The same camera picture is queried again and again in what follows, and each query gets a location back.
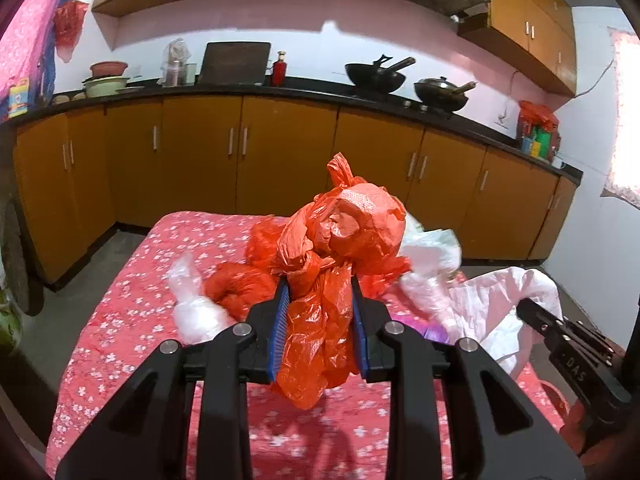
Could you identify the green printed bag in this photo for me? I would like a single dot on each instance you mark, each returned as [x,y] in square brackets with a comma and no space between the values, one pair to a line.
[9,320]

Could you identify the pink floral door curtain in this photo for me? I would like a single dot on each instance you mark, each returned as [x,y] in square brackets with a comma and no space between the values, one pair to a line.
[30,35]

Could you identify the black pan with lid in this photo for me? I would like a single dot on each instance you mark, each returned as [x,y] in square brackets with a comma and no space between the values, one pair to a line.
[440,92]

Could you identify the red bottle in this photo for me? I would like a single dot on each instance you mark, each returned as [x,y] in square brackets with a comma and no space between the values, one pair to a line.
[278,72]

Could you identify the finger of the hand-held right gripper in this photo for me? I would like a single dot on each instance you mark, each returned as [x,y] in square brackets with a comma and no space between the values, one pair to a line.
[537,316]

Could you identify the red basin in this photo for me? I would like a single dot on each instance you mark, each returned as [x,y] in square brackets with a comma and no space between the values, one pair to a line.
[109,68]

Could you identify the clear plastic bag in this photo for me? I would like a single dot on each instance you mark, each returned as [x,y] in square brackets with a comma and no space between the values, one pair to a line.
[197,315]

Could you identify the crumpled red plastic bag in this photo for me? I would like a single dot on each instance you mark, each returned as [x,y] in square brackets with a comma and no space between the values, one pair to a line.
[230,285]

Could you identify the black wok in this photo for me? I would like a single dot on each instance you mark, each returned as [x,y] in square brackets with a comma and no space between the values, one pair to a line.
[375,80]

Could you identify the hanging red plastic bag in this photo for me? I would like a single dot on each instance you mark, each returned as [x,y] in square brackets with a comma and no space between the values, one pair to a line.
[70,22]

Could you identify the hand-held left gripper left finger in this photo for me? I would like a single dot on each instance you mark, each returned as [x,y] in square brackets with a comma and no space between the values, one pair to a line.
[281,330]

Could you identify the dark cutting board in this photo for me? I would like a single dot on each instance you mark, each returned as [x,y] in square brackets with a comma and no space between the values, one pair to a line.
[235,62]

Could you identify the tall orange wall cabinet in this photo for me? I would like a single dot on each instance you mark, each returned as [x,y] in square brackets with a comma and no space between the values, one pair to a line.
[525,5]

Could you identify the pink window curtain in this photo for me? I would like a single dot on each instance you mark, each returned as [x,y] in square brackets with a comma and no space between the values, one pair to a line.
[625,110]

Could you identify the purple plastic bag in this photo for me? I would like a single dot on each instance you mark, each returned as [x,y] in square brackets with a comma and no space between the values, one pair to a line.
[430,332]

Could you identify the red plastic bag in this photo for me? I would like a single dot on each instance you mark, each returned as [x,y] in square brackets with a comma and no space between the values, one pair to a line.
[230,285]
[70,22]
[350,220]

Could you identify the white cup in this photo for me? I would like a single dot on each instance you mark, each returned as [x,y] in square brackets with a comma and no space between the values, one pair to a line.
[558,163]

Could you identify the colourful printed packet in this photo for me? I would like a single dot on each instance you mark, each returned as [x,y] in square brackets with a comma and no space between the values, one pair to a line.
[19,99]

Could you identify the clear bag with jars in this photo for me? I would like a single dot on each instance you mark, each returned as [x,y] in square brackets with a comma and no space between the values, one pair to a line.
[175,62]

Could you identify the orange kitchen base cabinets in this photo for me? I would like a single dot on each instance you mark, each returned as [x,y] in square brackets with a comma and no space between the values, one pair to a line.
[200,160]

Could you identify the red floral tablecloth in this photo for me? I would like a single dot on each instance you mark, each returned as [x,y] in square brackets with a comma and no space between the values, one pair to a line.
[125,340]

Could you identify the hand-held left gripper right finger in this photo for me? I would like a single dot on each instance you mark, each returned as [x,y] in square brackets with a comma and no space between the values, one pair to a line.
[358,330]

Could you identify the red bag with packets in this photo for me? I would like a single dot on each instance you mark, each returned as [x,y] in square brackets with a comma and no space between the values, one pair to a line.
[537,115]

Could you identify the large white plastic bag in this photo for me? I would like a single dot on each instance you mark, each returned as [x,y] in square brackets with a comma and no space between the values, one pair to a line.
[495,305]

